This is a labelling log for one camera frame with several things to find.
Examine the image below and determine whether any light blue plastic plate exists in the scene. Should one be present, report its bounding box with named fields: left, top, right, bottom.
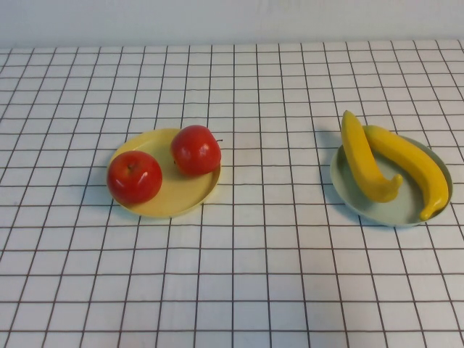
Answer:
left=328, top=136, right=454, bottom=228

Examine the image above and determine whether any white grid tablecloth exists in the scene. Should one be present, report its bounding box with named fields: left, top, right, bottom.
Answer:
left=0, top=38, right=464, bottom=348

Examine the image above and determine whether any yellow banana with green tip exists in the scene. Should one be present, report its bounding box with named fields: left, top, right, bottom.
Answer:
left=363, top=125, right=450, bottom=221

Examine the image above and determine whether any red apple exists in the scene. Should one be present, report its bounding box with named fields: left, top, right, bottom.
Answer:
left=170, top=125, right=224, bottom=178
left=107, top=150, right=164, bottom=204

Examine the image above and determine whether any yellow plastic plate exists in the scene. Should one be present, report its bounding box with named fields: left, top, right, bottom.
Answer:
left=107, top=128, right=223, bottom=218

